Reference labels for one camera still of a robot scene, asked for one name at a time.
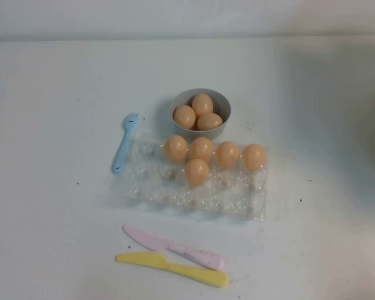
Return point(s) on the yellow plastic knife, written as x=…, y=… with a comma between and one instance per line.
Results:
x=162, y=264

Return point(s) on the grey round bowl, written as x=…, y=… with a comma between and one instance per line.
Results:
x=179, y=129

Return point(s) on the pink plastic knife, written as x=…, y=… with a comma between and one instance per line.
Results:
x=162, y=242

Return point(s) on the tan plastic egg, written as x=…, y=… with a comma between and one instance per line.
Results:
x=227, y=154
x=197, y=172
x=254, y=156
x=210, y=122
x=176, y=147
x=184, y=117
x=202, y=104
x=201, y=148

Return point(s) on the light blue plastic fork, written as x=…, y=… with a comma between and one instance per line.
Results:
x=124, y=145

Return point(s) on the clear plastic egg tray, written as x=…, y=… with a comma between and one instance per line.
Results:
x=162, y=190

